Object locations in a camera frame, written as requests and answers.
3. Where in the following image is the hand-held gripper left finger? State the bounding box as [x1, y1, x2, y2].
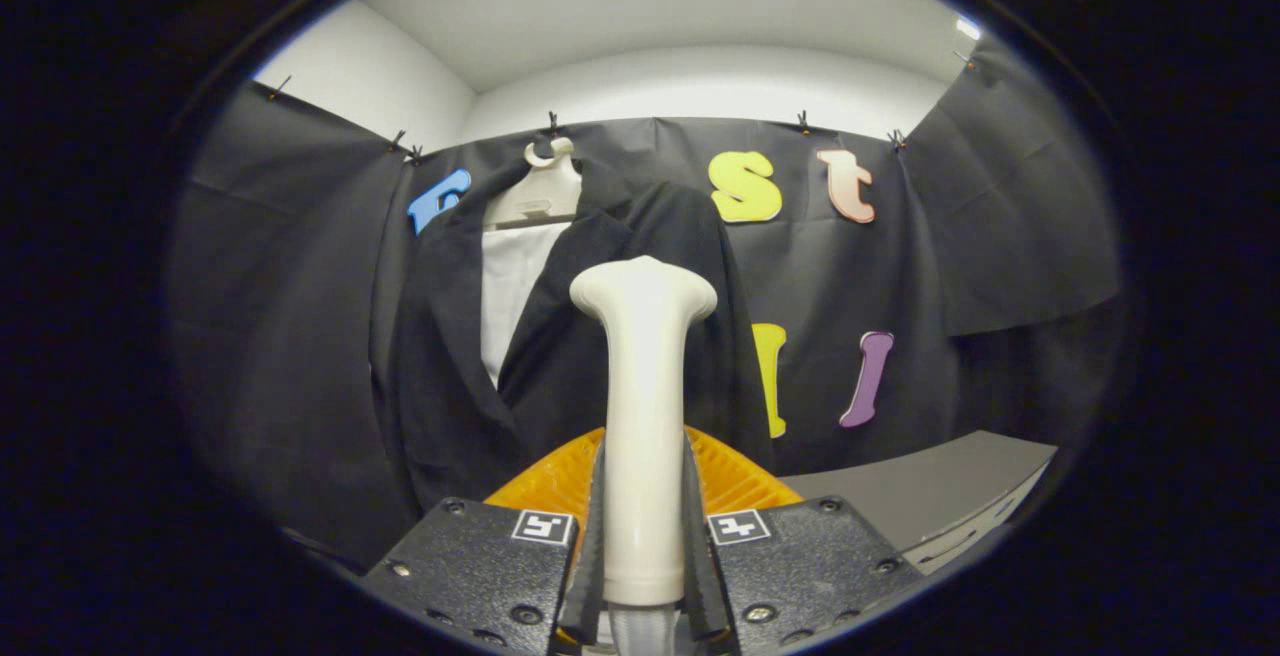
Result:
[360, 426, 607, 655]

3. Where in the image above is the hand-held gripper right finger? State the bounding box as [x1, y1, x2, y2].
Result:
[684, 426, 923, 655]

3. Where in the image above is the white garment steamer wand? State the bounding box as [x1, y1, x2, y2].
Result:
[568, 256, 719, 656]

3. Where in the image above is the black suit jacket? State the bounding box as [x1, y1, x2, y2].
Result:
[372, 158, 776, 517]

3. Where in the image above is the grey cabinet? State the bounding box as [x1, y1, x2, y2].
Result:
[778, 430, 1059, 577]

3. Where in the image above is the white hanging ironing pad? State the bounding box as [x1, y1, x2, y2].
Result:
[480, 223, 573, 389]

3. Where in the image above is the beige plastic hanger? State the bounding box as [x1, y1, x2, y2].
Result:
[483, 136, 584, 231]

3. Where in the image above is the black backdrop cloth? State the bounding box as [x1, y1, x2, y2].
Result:
[165, 31, 1126, 577]

